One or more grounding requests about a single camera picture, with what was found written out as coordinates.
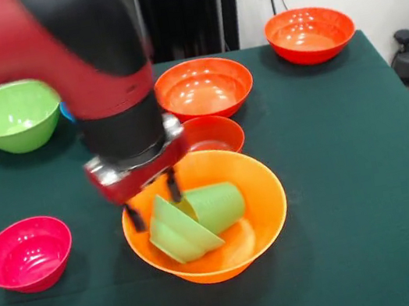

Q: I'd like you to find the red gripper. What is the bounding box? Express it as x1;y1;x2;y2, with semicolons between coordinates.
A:
83;130;204;240

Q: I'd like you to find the small green bowl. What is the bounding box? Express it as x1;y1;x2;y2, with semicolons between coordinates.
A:
141;183;228;269

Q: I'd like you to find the green cup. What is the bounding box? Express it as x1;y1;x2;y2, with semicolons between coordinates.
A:
171;179;250;241

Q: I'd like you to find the large orange bowl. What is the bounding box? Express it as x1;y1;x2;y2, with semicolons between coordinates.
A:
112;137;300;297

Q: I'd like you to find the blue bowl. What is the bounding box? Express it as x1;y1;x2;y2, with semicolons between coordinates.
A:
59;99;78;126

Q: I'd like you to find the pink bowl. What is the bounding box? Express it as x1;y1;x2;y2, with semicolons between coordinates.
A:
0;211;81;299

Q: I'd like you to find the large green bowl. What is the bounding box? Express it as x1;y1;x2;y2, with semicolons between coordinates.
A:
0;75;69;158

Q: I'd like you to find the large red bowl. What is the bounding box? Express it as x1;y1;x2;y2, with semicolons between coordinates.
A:
150;49;260;129
261;0;362;73

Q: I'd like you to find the small red bowl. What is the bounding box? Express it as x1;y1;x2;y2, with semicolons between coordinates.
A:
180;109;248;163

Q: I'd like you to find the dark green table cloth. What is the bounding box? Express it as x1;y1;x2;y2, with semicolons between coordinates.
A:
0;16;409;306

